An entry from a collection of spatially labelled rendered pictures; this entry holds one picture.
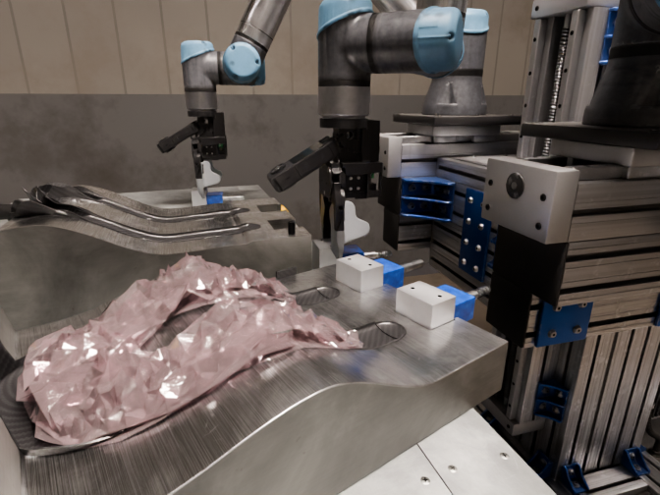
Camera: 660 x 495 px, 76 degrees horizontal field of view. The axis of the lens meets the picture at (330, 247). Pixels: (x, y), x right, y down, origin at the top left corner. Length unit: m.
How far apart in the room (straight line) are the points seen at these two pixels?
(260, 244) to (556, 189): 0.38
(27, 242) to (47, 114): 1.83
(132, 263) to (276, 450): 0.37
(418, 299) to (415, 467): 0.16
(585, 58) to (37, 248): 0.88
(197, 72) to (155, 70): 1.24
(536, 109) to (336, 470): 0.81
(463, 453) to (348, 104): 0.44
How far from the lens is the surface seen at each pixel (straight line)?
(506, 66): 2.89
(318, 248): 0.66
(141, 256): 0.59
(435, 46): 0.59
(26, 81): 2.44
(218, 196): 1.14
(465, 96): 1.06
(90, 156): 2.39
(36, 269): 0.62
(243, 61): 0.96
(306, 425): 0.29
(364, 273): 0.50
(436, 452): 0.39
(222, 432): 0.28
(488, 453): 0.40
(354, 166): 0.63
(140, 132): 2.34
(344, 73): 0.62
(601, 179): 0.63
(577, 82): 0.92
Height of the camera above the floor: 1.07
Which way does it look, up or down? 19 degrees down
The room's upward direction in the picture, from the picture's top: straight up
